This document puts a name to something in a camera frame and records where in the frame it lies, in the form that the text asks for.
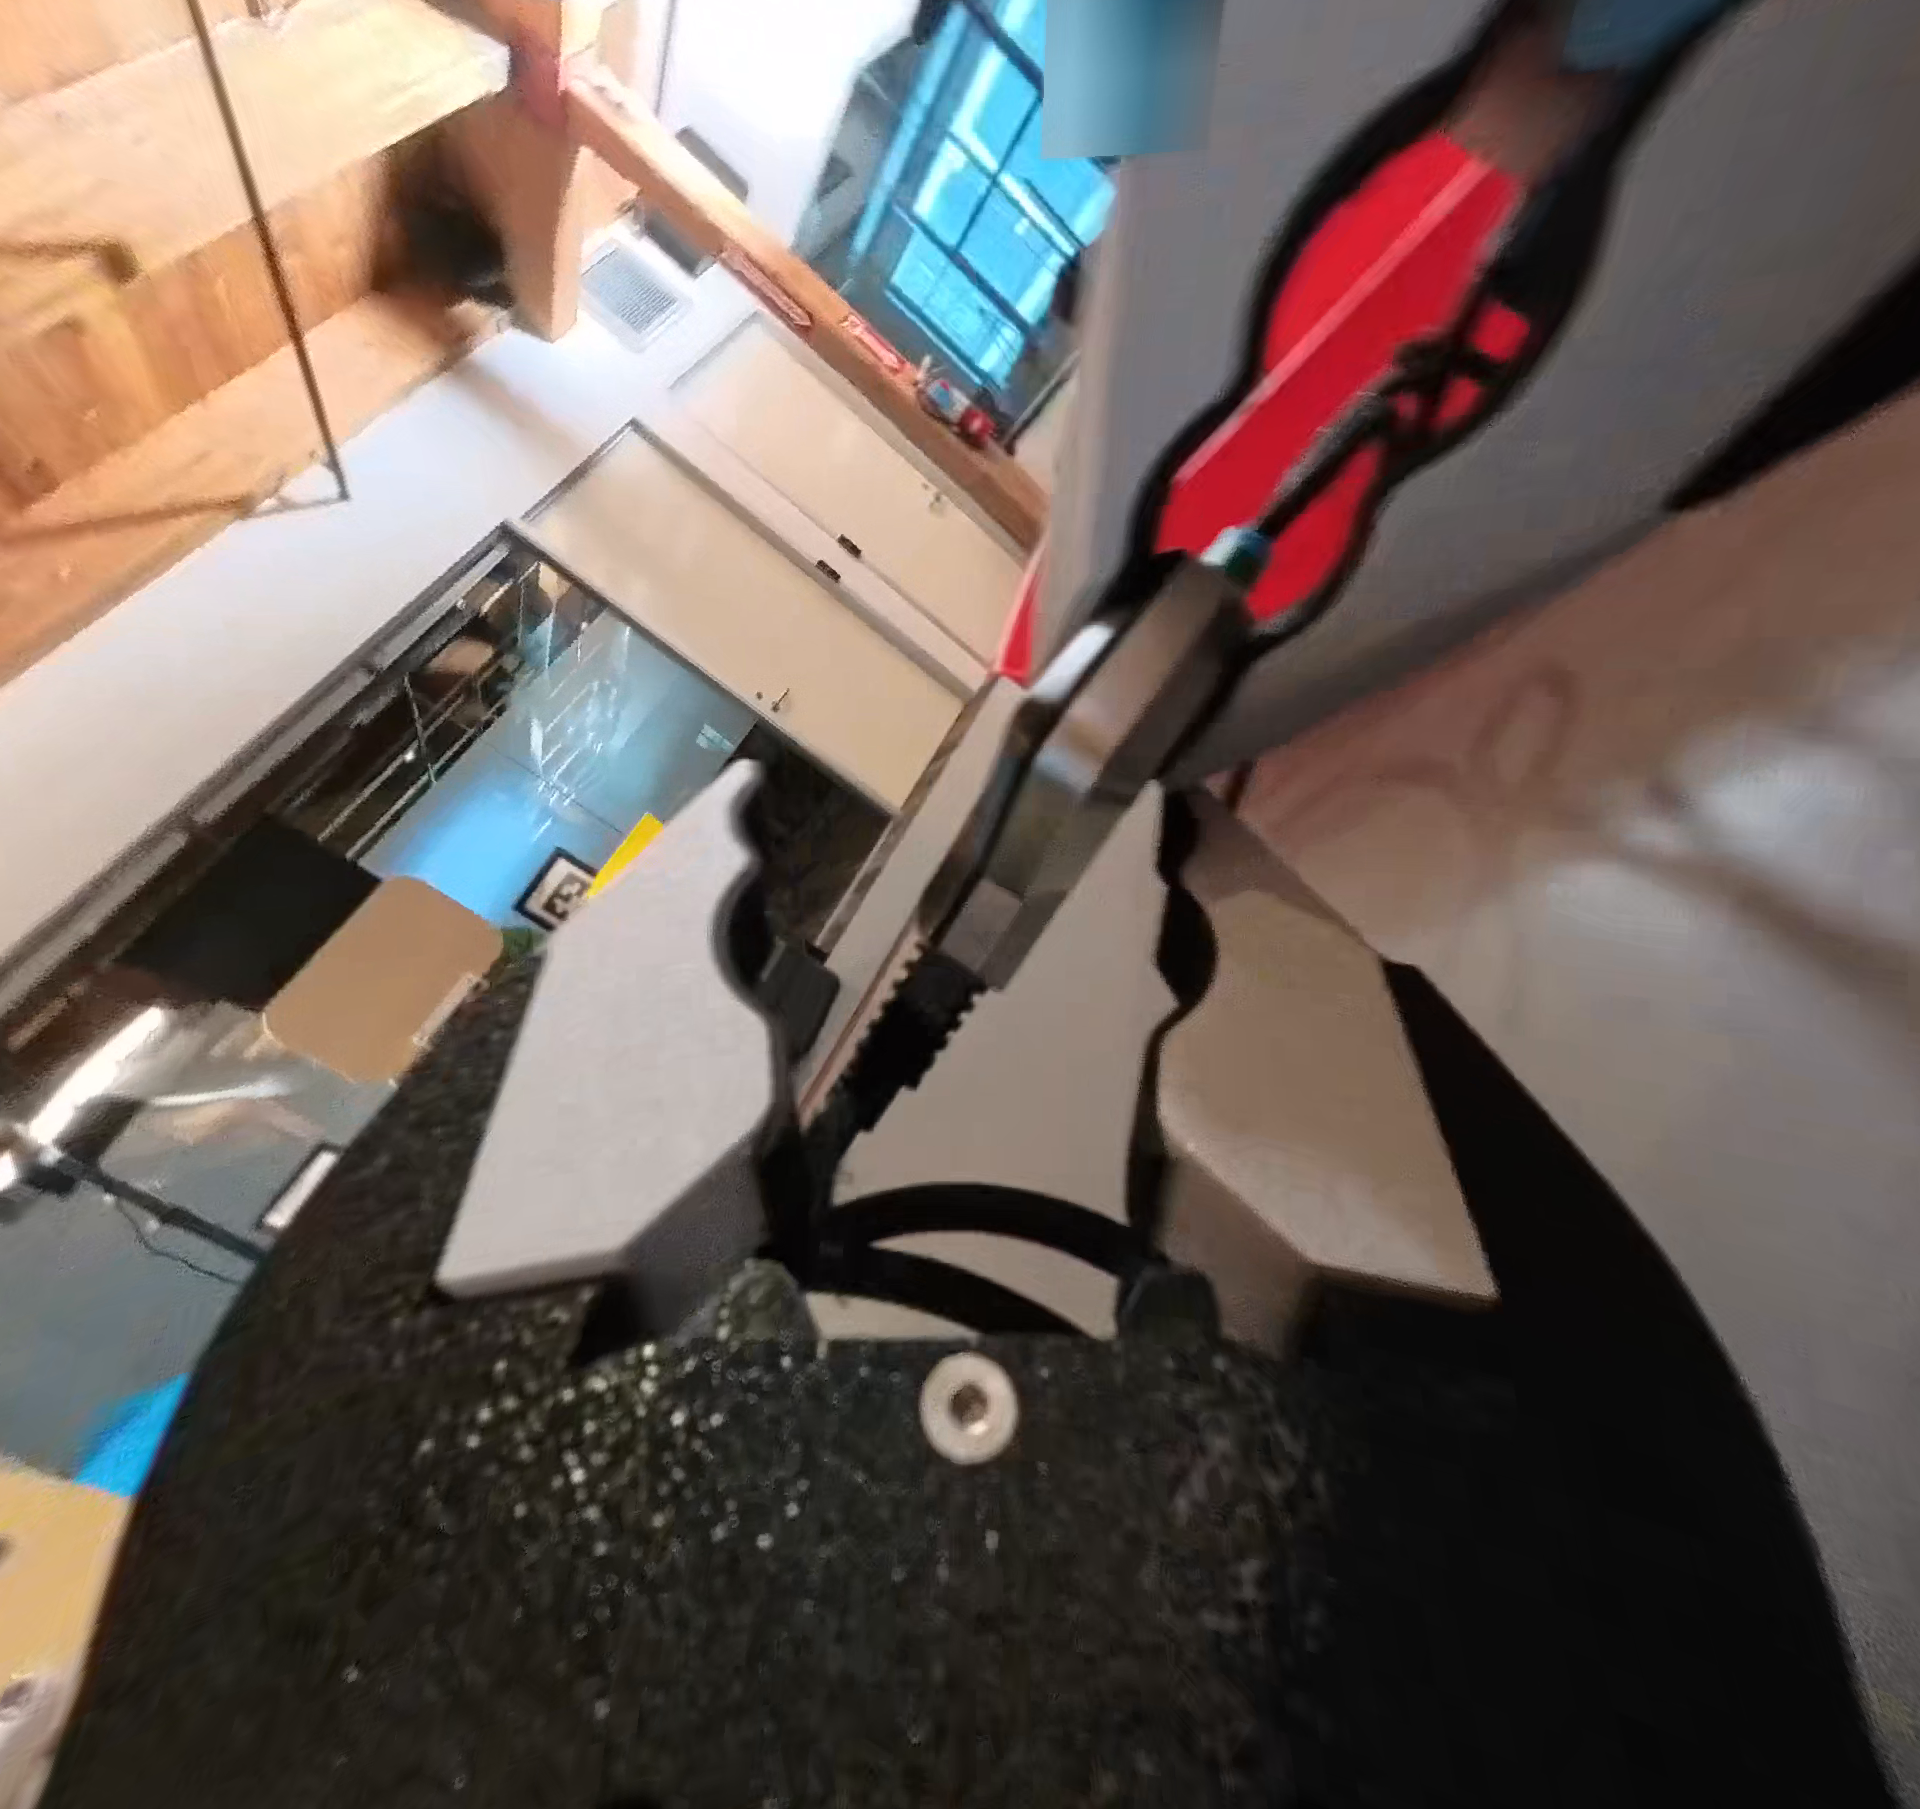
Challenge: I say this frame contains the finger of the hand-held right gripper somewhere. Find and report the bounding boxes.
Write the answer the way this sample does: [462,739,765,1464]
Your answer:
[1035,0,1594,680]
[1161,0,1920,788]

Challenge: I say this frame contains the wooden post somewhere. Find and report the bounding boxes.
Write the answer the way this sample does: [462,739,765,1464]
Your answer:
[562,78,1055,553]

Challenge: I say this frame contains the white door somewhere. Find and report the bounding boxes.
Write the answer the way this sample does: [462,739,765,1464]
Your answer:
[657,315,1043,638]
[510,419,982,809]

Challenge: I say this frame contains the red plastic bin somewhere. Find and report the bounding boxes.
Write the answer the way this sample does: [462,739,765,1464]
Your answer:
[997,127,1541,684]

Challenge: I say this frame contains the braided hdmi cable blue plugs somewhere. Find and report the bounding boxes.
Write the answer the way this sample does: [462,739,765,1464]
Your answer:
[1204,282,1541,596]

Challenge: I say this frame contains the dark grey port hub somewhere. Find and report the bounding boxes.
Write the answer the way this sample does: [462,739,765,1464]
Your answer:
[916,549,1261,1001]

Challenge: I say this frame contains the black framed window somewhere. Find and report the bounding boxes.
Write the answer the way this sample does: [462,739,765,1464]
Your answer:
[795,0,1119,413]

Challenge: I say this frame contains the small yellow plastic bin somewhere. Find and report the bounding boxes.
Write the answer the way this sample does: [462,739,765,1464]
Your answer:
[585,809,671,896]

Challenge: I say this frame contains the glass partition wall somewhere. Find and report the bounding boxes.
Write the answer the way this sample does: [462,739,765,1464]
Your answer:
[0,518,900,1073]

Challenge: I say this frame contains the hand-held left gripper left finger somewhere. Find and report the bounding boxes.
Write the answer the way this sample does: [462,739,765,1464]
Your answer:
[435,752,840,1334]

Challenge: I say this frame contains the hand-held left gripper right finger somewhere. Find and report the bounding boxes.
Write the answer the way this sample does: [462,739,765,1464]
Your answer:
[1128,788,1498,1355]

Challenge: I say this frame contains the wall vent grille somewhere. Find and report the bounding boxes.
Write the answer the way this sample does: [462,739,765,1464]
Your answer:
[577,228,694,349]

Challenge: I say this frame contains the hanging metal rod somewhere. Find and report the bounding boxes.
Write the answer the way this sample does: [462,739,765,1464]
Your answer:
[150,0,357,511]

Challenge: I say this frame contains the light wooden board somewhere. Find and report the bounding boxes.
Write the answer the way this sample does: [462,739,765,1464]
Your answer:
[264,873,502,1083]

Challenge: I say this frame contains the framed printed tag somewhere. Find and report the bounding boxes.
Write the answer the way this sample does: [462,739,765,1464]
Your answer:
[516,849,601,934]

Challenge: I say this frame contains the smooth black hub cable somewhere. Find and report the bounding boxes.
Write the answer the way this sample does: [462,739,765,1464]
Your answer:
[800,961,1164,1338]

